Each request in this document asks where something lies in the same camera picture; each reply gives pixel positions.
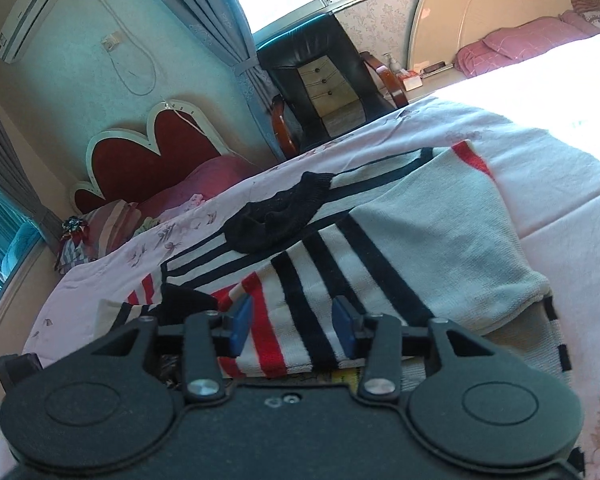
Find red white navy striped sweater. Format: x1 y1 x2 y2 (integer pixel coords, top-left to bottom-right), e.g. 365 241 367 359
95 138 574 386

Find striped folded cloth pile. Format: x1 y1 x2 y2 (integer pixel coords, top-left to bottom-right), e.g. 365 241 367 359
55 200 142 275

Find magenta pillow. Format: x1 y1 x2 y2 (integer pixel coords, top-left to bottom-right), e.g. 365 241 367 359
137 155 260 221

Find red heart-shaped headboard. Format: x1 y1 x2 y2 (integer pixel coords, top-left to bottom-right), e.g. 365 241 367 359
69 100 230 212

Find black leather armchair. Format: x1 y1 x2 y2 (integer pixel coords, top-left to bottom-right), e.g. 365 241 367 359
258 14 408 158

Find side window teal curtain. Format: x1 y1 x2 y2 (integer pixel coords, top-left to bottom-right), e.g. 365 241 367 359
0 118 61 298

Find small wooden drawer cabinet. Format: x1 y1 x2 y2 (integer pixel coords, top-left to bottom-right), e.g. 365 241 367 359
298 55 358 118

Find pink floral bed sheet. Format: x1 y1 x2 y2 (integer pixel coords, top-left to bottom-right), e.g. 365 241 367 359
24 35 600 479

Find white lotion bottle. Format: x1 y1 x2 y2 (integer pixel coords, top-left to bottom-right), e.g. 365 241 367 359
385 53 404 80

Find pink pillow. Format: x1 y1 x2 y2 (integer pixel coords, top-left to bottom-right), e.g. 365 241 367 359
454 11 600 78

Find grey-blue curtain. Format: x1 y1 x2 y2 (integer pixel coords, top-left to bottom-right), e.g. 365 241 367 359
161 0 284 160

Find white power cord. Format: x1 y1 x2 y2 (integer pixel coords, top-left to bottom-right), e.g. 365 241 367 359
76 0 207 137

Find white wall air conditioner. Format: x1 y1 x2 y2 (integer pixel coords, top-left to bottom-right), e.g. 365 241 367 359
0 0 57 64

